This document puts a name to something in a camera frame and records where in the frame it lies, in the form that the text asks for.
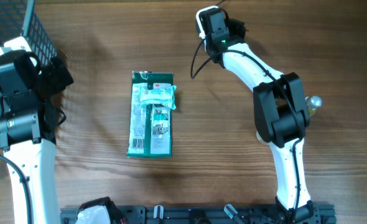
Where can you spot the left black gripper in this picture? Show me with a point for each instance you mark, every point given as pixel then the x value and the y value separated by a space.
pixel 58 84

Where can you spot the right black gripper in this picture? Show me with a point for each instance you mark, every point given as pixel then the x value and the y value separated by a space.
pixel 237 27

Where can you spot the grey plastic mesh basket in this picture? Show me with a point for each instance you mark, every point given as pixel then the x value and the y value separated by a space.
pixel 18 19

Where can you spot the teal pack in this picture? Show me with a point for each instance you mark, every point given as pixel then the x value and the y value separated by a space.
pixel 158 96

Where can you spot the yellow oil bottle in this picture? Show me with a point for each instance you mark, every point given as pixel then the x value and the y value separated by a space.
pixel 313 104

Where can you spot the green 3M package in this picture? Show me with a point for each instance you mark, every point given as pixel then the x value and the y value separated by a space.
pixel 150 133

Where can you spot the green lidded jar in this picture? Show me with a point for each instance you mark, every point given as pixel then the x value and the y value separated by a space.
pixel 260 139

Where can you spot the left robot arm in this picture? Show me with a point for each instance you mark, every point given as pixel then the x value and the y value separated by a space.
pixel 27 132

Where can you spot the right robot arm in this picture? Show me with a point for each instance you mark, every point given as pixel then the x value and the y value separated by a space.
pixel 281 114

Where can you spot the white barcode scanner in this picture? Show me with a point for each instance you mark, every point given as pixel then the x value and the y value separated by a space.
pixel 201 32

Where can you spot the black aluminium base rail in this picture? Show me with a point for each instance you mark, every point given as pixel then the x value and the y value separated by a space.
pixel 323 214

